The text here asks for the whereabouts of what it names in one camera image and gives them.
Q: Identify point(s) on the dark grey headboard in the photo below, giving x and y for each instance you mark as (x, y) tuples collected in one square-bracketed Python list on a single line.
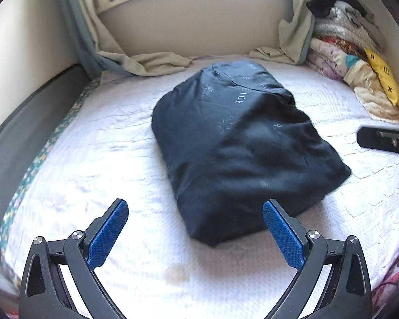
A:
[(25, 131)]

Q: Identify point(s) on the beige curtain right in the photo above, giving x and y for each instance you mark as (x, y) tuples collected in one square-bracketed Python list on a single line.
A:
[(294, 38)]

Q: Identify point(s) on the black garment on pile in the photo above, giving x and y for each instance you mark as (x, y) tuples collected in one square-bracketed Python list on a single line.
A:
[(322, 8)]

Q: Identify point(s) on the beige curtain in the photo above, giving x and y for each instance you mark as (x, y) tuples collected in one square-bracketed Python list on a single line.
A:
[(98, 51), (294, 38)]

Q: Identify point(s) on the yellow patterned pillow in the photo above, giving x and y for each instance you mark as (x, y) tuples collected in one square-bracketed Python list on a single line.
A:
[(385, 75)]

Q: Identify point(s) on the green floral bed sheet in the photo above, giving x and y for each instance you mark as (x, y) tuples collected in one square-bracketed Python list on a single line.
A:
[(30, 175)]

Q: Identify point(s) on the beige curtain left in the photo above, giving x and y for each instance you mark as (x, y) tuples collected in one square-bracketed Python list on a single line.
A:
[(98, 51)]

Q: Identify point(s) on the dark navy satin jacket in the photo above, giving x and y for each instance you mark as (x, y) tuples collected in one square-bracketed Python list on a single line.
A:
[(232, 138)]

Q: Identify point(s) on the pile of folded quilts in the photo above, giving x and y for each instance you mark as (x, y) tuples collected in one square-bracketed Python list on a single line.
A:
[(337, 51)]

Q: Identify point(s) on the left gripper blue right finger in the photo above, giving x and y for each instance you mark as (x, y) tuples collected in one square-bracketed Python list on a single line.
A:
[(347, 291)]

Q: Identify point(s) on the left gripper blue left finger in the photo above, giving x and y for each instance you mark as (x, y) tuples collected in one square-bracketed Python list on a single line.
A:
[(43, 291)]

